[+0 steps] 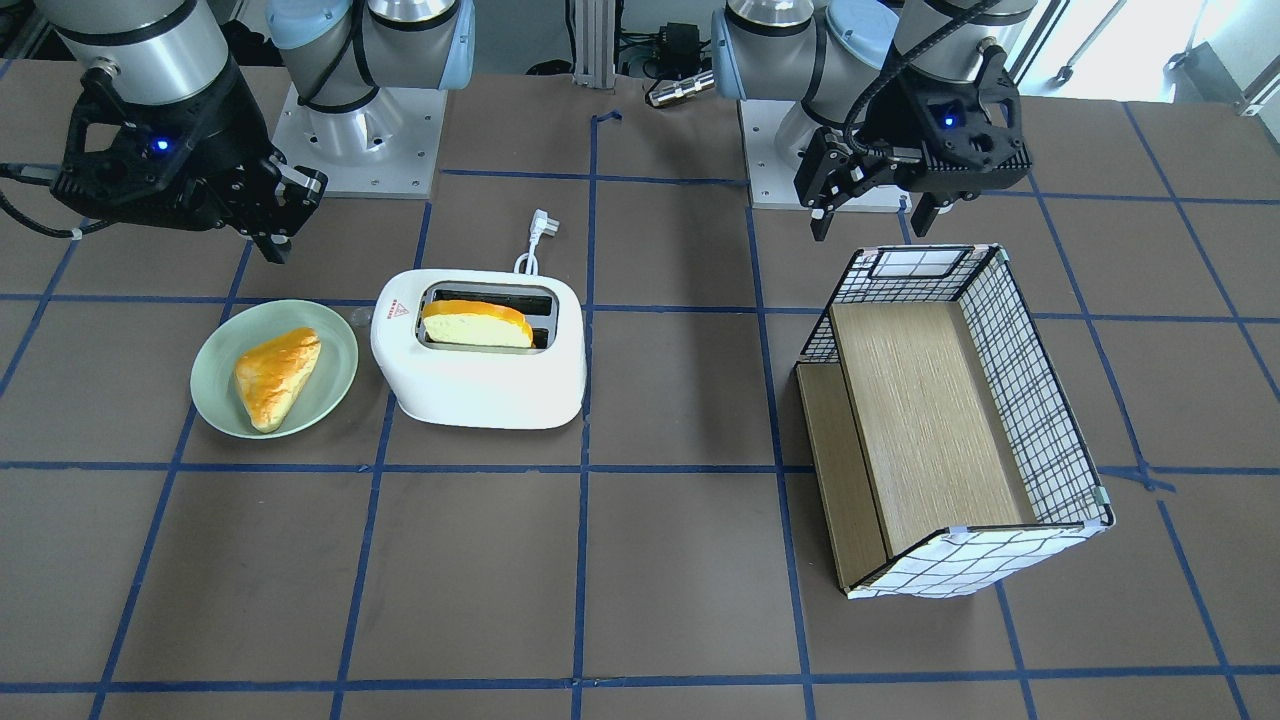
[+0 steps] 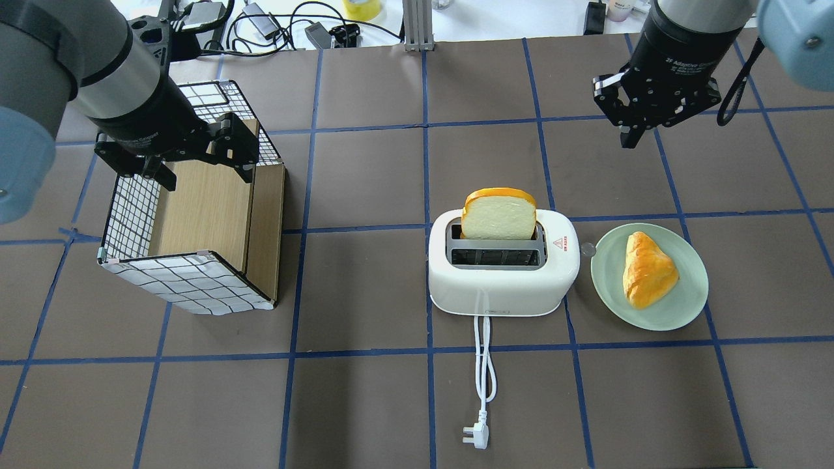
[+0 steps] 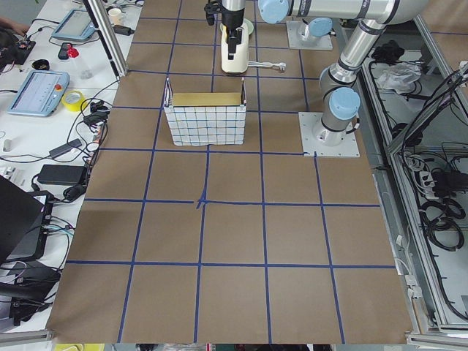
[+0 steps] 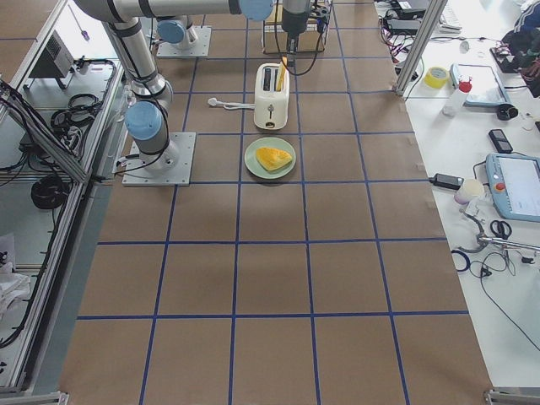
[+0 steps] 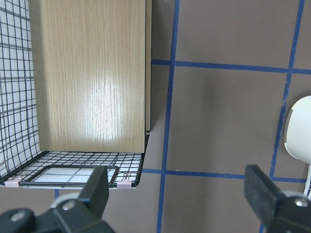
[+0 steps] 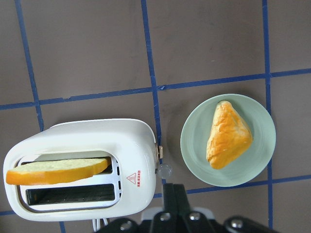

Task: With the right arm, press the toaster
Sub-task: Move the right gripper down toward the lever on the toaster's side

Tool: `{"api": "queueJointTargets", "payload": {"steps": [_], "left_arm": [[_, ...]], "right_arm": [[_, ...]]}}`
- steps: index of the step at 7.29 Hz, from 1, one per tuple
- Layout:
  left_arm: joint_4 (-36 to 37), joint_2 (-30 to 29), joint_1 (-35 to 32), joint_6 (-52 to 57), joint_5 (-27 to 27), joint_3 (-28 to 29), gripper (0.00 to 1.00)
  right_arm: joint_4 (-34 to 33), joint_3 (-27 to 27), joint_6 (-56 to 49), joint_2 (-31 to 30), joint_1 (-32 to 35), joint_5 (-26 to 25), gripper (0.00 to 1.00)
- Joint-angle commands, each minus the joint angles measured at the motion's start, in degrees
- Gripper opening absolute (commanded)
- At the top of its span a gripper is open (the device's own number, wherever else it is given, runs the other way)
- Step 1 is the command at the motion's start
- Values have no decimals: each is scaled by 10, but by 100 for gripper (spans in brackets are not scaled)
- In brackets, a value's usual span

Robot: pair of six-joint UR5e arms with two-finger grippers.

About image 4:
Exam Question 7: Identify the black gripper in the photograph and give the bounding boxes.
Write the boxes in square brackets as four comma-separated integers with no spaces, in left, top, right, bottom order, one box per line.
[282,0,311,68]

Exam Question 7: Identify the cream white toaster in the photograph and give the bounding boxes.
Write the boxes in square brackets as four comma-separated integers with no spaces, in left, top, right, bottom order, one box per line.
[254,63,290,130]

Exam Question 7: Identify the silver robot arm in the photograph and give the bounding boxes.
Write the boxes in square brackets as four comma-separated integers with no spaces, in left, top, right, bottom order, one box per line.
[76,1,277,175]
[157,15,197,50]

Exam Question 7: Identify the yellow toast slice in toaster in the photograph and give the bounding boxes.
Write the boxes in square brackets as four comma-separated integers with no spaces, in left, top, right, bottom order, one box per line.
[275,57,288,92]

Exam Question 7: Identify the green round plate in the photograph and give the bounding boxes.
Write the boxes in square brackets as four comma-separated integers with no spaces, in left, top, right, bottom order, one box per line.
[244,138,296,180]

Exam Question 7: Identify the yellow toast on plate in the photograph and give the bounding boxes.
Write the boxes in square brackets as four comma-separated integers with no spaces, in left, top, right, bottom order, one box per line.
[256,147,293,172]

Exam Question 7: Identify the yellow tape roll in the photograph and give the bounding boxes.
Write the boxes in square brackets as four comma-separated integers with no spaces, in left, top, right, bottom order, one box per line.
[424,67,450,89]

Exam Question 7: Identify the clear bottle red cap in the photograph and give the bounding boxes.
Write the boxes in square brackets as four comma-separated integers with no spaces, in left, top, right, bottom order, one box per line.
[441,77,473,117]

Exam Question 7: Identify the blue teach pendant far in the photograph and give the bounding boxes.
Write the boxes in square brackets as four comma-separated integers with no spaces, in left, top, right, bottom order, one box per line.
[450,63,510,107]

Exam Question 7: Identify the blue teach pendant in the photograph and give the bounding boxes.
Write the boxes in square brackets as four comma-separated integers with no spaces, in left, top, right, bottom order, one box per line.
[472,153,539,223]
[450,63,510,107]

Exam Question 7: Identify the black power adapter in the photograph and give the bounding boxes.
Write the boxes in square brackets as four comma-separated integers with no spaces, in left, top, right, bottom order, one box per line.
[429,173,464,190]

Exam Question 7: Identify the white paper cup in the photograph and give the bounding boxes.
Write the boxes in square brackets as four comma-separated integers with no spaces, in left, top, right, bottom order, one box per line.
[454,179,485,205]

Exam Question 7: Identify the blue teach pendant near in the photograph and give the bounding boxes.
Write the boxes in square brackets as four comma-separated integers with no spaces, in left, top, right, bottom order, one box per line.
[472,153,539,223]

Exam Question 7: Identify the black scissors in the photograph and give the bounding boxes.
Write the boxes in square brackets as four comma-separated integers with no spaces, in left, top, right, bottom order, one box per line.
[489,219,512,240]

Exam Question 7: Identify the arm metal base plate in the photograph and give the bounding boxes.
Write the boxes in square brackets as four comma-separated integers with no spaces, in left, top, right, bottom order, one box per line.
[121,132,197,186]
[157,21,212,59]

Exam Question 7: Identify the white toaster power cord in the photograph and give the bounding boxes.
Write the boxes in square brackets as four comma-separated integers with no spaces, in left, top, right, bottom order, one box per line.
[207,97,256,111]

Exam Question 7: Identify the aluminium frame post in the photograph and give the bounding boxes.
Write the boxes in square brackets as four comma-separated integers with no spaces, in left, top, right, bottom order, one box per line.
[394,0,447,95]

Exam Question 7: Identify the blue tape ring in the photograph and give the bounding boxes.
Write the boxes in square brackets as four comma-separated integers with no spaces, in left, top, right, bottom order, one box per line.
[450,249,472,272]

